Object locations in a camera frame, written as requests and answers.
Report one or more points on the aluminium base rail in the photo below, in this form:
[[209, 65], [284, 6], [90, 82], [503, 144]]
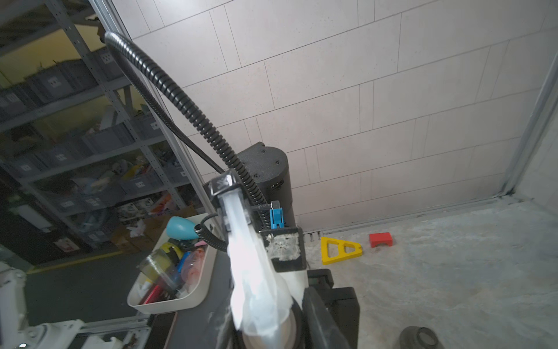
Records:
[[128, 332]]

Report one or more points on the dark grey spray bottle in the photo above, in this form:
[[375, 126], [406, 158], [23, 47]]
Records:
[[414, 337]]

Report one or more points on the black spray nozzle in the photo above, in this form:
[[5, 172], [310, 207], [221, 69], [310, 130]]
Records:
[[261, 301]]

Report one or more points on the aluminium corner frame post left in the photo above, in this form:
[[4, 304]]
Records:
[[540, 119]]

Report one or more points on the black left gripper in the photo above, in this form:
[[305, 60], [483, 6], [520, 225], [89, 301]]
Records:
[[341, 303]]

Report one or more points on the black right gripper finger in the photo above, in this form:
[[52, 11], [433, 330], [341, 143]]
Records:
[[320, 329]]

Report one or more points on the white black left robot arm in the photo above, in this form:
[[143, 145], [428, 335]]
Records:
[[270, 169]]

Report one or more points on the white tray of items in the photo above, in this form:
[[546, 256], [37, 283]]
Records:
[[161, 288]]

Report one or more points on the grey metal storage shelf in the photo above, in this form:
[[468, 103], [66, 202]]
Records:
[[82, 156]]

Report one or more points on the red spray nozzle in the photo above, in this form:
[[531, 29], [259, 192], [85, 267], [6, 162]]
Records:
[[378, 239]]

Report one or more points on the yellow triangular spray nozzle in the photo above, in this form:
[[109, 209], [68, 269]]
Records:
[[335, 250]]

